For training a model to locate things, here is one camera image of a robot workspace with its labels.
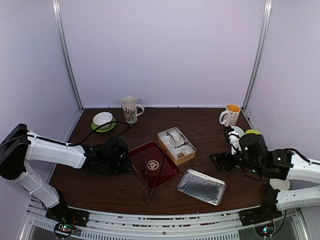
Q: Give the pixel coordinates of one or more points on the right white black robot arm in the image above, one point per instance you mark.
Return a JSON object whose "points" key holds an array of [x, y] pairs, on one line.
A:
{"points": [[280, 164]]}

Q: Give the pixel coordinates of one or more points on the white paper cup liner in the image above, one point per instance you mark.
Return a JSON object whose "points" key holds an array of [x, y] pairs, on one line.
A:
{"points": [[190, 149], [176, 151], [175, 133], [165, 137]]}

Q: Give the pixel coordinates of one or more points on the left aluminium frame post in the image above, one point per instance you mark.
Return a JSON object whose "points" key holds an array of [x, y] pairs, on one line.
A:
{"points": [[65, 53]]}

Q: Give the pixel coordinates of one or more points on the white teacup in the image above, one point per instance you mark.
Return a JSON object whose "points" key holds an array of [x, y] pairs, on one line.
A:
{"points": [[103, 119]]}

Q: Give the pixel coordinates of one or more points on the white bowl near right base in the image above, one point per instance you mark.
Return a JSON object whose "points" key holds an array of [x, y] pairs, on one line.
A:
{"points": [[278, 184]]}

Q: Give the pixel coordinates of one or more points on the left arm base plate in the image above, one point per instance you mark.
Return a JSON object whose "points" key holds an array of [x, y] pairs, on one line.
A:
{"points": [[73, 217]]}

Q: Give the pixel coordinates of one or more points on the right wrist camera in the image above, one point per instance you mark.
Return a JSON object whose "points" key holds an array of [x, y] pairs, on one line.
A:
{"points": [[232, 137]]}

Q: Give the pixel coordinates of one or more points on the aluminium frame post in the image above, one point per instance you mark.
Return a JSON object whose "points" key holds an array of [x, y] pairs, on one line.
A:
{"points": [[65, 53], [264, 30]]}

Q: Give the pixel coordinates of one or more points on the white round chocolate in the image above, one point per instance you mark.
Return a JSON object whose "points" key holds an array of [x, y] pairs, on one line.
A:
{"points": [[176, 138]]}

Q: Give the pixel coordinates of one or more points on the front aluminium rail frame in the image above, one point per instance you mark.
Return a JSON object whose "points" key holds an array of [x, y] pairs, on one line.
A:
{"points": [[225, 225]]}

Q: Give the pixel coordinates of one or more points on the right aluminium frame post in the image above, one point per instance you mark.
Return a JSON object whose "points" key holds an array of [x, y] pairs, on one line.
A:
{"points": [[264, 30]]}

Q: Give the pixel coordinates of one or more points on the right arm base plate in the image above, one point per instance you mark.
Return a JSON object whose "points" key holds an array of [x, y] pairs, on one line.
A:
{"points": [[258, 215]]}

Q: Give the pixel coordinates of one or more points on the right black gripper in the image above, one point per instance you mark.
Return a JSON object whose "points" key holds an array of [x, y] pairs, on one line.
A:
{"points": [[220, 157]]}

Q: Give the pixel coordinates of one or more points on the white rectangular chocolate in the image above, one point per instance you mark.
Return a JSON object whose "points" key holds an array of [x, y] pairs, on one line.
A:
{"points": [[187, 150]]}

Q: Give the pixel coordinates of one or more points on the beige chocolate tin box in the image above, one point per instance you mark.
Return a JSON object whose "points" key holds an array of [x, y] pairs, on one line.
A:
{"points": [[176, 145]]}

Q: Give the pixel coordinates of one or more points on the beige illustrated tin lid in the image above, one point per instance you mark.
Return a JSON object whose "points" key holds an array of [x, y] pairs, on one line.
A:
{"points": [[202, 187]]}

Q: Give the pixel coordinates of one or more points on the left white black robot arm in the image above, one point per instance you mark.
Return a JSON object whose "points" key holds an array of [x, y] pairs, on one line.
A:
{"points": [[22, 145]]}

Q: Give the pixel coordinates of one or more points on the green saucer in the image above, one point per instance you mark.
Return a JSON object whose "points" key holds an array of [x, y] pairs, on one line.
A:
{"points": [[100, 130]]}

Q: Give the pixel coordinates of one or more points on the dark red lacquer tray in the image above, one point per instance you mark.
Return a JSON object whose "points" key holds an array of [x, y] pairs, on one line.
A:
{"points": [[154, 151]]}

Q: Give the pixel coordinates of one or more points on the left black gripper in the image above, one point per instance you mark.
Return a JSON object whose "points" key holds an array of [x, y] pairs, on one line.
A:
{"points": [[127, 166]]}

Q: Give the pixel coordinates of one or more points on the pale blue bowl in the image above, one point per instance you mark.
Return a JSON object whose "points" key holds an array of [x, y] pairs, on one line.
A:
{"points": [[239, 130]]}

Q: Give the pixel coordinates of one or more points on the black tongs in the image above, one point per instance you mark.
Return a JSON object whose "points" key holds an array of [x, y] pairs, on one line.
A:
{"points": [[156, 167]]}

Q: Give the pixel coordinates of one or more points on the tall floral beige mug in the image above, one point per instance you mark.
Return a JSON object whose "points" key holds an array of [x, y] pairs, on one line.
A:
{"points": [[131, 109]]}

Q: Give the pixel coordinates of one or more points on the brown round chocolate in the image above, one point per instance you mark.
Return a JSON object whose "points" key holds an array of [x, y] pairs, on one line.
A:
{"points": [[180, 155]]}

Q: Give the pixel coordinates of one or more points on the lime green bowl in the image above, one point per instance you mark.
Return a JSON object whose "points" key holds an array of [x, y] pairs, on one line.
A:
{"points": [[252, 131]]}

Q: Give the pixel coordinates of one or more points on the white mug yellow interior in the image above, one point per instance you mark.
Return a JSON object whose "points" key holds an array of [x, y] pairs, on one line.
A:
{"points": [[230, 115]]}

